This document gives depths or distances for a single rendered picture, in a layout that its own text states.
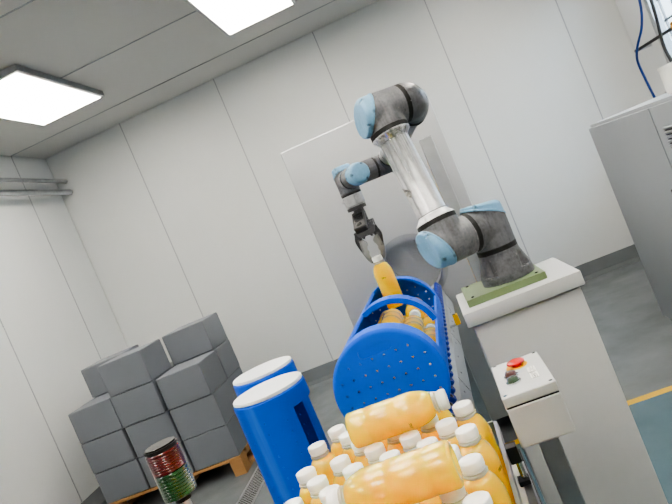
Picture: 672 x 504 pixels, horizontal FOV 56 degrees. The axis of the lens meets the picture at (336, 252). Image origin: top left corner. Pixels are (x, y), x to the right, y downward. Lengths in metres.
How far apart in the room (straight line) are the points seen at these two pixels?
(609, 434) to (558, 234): 4.99
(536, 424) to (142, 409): 4.31
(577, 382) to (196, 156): 5.68
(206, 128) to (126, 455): 3.41
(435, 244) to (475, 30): 5.20
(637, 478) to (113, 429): 4.24
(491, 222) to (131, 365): 3.86
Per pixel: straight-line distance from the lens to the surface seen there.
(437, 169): 2.90
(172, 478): 1.23
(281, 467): 2.37
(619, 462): 1.92
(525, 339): 1.76
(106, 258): 7.44
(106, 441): 5.50
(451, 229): 1.73
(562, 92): 6.81
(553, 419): 1.22
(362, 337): 1.53
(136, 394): 5.26
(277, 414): 2.31
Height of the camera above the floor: 1.51
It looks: 2 degrees down
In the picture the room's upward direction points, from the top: 23 degrees counter-clockwise
